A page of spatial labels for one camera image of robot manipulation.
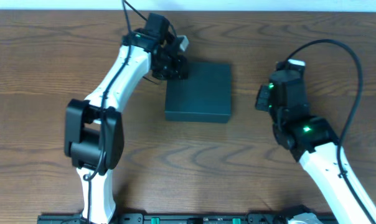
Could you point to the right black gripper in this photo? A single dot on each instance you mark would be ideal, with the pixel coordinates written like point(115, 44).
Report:
point(262, 97)

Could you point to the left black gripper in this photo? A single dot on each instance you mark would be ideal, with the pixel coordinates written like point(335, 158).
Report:
point(182, 65)

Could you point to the dark green box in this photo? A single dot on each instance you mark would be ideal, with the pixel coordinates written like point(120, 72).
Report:
point(205, 96)

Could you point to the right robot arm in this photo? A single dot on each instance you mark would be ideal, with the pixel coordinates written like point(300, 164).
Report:
point(313, 143)

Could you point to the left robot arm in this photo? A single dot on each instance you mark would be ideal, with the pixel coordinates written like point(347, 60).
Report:
point(94, 138)

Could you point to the black mounting rail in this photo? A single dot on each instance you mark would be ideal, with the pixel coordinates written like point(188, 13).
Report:
point(138, 218)

